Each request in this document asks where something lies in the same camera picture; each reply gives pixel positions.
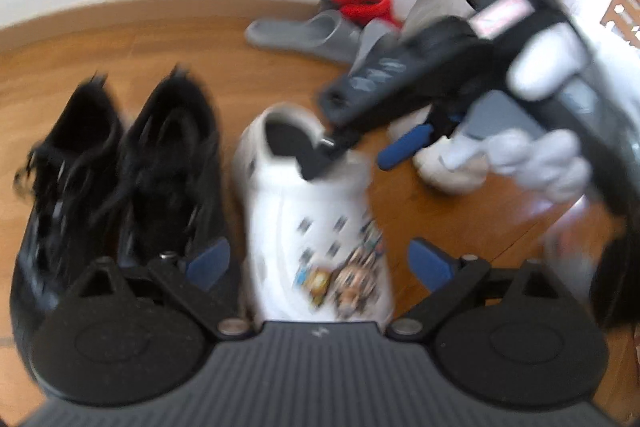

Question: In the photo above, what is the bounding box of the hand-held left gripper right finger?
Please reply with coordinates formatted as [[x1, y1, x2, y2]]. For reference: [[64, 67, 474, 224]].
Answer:
[[385, 238, 577, 341]]

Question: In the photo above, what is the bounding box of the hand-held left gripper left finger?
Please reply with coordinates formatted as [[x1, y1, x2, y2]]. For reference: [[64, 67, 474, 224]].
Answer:
[[64, 237, 256, 341]]

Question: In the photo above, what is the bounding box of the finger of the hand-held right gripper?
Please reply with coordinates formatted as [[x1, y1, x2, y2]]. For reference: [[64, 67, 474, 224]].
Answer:
[[299, 126, 362, 182], [376, 106, 463, 171]]

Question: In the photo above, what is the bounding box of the white clog with charms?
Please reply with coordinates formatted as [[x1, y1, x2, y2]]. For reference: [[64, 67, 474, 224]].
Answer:
[[232, 103, 396, 325]]

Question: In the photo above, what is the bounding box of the black lace-up sneaker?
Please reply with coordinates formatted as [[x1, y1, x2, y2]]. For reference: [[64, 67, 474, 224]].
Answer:
[[9, 74, 126, 358], [116, 64, 251, 278]]

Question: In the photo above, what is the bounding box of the person's right hand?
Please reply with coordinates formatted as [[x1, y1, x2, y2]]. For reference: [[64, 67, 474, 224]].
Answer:
[[445, 23, 594, 204]]

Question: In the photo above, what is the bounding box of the grey slide slipper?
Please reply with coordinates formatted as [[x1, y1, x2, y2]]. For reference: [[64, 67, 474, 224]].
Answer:
[[347, 19, 403, 80], [244, 11, 360, 65]]

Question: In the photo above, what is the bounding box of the wooden chair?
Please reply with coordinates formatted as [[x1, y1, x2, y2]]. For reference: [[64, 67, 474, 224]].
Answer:
[[599, 0, 640, 48]]

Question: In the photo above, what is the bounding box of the red slipper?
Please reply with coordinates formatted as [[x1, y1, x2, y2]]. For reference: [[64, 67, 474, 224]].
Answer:
[[330, 0, 403, 28]]

